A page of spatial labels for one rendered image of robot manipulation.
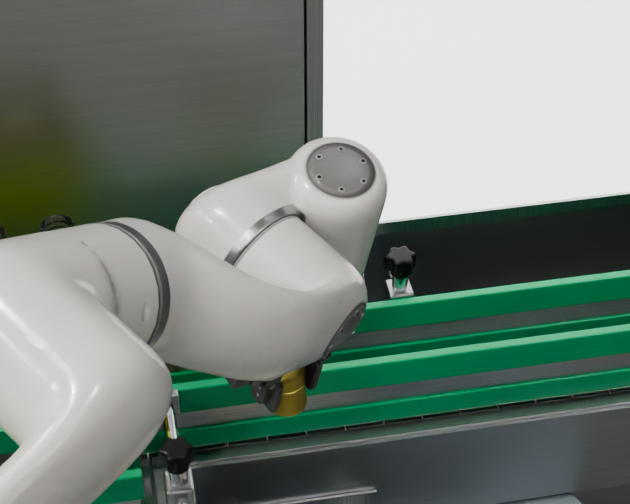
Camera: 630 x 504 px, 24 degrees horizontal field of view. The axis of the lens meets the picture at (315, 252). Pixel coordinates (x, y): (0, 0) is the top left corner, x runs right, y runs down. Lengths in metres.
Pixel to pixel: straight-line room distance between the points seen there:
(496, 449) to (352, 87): 0.39
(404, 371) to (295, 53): 0.31
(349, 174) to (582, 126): 0.47
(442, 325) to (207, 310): 0.60
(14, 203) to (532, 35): 0.50
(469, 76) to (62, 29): 0.38
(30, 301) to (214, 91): 0.59
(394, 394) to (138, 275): 0.60
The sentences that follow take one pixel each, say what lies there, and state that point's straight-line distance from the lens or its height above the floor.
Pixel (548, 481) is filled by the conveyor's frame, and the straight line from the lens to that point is 1.52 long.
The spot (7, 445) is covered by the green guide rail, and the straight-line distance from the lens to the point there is 1.34.
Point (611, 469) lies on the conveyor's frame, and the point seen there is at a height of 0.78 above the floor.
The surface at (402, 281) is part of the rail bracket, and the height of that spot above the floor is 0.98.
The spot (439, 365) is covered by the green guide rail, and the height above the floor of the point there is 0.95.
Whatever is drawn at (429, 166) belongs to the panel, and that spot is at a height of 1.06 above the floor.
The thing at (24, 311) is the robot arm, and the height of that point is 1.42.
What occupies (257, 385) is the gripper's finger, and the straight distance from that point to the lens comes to 1.20.
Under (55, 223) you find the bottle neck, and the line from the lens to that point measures 1.26.
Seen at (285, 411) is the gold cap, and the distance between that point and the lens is 1.27.
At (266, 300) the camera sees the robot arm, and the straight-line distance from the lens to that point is 0.90.
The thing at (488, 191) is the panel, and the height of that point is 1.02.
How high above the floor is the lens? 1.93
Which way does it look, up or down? 41 degrees down
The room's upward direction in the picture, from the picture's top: straight up
